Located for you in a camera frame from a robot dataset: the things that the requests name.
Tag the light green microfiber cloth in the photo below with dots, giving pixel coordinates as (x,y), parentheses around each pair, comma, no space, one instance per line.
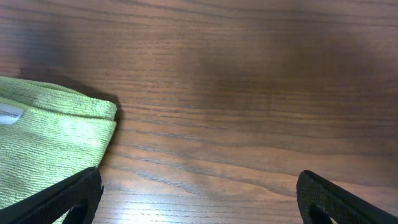
(48,133)

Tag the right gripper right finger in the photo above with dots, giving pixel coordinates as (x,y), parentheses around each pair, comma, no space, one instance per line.
(321,201)

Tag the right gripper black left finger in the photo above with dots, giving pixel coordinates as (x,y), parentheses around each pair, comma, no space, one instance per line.
(77,197)

